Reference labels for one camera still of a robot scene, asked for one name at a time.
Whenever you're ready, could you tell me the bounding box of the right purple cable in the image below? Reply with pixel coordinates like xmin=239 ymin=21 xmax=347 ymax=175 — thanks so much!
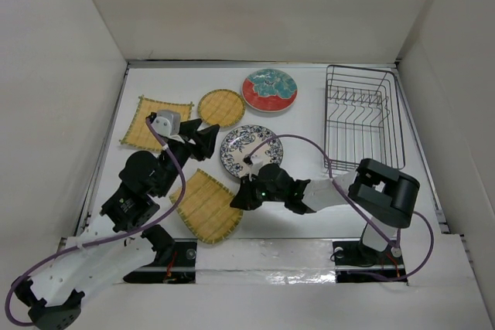
xmin=245 ymin=134 xmax=435 ymax=282

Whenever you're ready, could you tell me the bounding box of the black wire dish rack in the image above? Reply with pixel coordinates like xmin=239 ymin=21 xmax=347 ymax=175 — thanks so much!
xmin=324 ymin=65 xmax=405 ymax=172

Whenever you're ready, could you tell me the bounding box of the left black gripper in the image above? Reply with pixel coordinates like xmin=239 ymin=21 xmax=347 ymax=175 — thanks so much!
xmin=155 ymin=118 xmax=217 ymax=198

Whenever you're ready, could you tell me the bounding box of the round bamboo plate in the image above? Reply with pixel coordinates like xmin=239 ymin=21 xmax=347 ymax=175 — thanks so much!
xmin=197 ymin=89 xmax=245 ymax=128

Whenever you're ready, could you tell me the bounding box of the red teal ceramic plate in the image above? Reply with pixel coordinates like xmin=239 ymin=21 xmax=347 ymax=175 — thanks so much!
xmin=241 ymin=68 xmax=298 ymax=113

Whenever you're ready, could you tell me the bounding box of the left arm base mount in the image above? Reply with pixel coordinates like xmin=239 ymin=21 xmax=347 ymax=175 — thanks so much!
xmin=123 ymin=239 xmax=197 ymax=284

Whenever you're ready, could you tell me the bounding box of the purple cable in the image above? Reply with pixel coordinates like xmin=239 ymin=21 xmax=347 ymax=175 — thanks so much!
xmin=5 ymin=115 xmax=187 ymax=326
xmin=245 ymin=134 xmax=435 ymax=282

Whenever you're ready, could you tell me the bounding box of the fan-shaped bamboo tray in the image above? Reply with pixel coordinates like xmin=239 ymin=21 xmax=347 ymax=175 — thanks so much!
xmin=176 ymin=168 xmax=244 ymax=245

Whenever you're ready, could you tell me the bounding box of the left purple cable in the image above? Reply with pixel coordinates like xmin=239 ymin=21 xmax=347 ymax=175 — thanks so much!
xmin=5 ymin=115 xmax=187 ymax=326

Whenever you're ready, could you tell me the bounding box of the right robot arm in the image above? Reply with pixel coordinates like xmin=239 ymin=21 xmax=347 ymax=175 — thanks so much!
xmin=230 ymin=155 xmax=420 ymax=263

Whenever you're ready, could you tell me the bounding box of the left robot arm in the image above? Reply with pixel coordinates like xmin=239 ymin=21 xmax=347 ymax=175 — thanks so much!
xmin=9 ymin=113 xmax=220 ymax=329

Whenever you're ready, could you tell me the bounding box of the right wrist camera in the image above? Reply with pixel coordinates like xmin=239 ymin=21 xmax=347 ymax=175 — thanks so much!
xmin=243 ymin=155 xmax=264 ymax=176

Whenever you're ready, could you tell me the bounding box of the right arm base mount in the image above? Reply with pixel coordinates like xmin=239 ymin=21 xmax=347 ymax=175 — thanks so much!
xmin=330 ymin=240 xmax=407 ymax=284

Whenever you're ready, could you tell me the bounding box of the blue floral white plate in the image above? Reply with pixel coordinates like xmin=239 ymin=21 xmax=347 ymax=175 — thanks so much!
xmin=220 ymin=124 xmax=284 ymax=179

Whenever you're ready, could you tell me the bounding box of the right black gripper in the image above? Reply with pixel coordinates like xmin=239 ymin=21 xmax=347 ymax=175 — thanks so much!
xmin=231 ymin=172 xmax=286 ymax=209

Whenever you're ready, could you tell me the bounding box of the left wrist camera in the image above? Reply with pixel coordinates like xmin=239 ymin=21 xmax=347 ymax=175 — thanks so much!
xmin=149 ymin=110 xmax=181 ymax=138

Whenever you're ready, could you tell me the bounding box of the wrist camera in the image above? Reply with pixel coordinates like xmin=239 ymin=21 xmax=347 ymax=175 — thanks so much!
xmin=243 ymin=155 xmax=264 ymax=176
xmin=149 ymin=110 xmax=181 ymax=138

